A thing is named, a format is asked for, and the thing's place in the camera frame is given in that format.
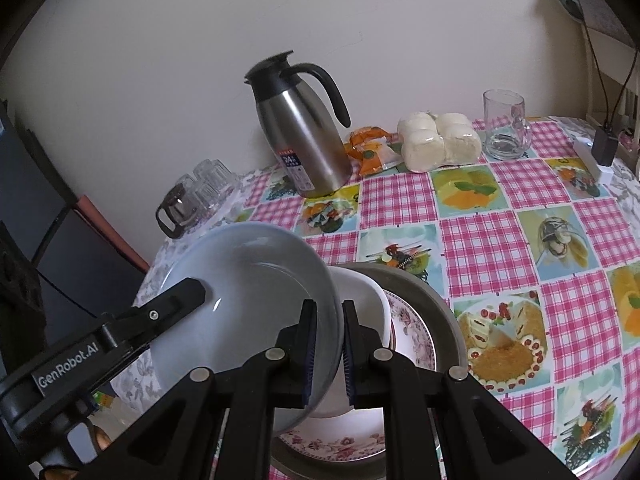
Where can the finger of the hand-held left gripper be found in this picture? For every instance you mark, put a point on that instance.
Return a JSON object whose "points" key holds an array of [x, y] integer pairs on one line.
{"points": [[160, 312]]}

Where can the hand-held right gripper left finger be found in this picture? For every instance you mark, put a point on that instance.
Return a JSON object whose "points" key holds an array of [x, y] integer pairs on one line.
{"points": [[310, 350]]}

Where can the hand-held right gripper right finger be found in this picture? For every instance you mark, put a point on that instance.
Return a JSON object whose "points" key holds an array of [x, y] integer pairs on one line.
{"points": [[347, 360]]}

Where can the white square plate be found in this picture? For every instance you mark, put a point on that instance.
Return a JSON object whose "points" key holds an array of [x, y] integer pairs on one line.
{"points": [[365, 310]]}

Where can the floral rim round plate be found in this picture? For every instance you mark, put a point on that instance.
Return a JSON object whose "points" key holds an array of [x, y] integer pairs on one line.
{"points": [[410, 330]]}

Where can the light blue bowl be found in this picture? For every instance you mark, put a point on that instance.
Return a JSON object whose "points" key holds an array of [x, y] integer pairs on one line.
{"points": [[240, 280]]}

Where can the stainless steel pan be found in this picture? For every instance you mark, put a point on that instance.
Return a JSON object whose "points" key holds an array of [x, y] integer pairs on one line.
{"points": [[440, 325]]}

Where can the person's left hand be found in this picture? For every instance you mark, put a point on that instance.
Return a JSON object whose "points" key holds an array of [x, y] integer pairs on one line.
{"points": [[101, 440]]}

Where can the small clear glass cup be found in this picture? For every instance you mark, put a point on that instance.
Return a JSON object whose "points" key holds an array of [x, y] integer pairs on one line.
{"points": [[212, 200], [215, 175], [186, 184]]}

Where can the pink checked tablecloth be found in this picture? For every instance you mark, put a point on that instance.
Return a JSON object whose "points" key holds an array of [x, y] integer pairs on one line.
{"points": [[475, 240]]}

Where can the orange snack packet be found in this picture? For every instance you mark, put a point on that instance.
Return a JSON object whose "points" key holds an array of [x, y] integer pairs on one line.
{"points": [[375, 160]]}

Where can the stainless steel thermos jug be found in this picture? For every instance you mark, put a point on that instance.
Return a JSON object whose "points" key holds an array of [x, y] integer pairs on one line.
{"points": [[310, 145]]}

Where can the bag of steamed buns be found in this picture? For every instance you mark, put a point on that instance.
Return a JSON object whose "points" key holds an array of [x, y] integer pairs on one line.
{"points": [[440, 145]]}

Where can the clear glass mug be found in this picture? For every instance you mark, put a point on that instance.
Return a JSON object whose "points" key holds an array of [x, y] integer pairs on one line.
{"points": [[500, 145]]}

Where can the black charger adapter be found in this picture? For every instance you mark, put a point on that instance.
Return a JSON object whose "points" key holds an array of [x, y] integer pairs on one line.
{"points": [[605, 147]]}

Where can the floral cloth bundle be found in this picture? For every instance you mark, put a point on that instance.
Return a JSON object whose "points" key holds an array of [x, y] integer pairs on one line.
{"points": [[600, 10]]}

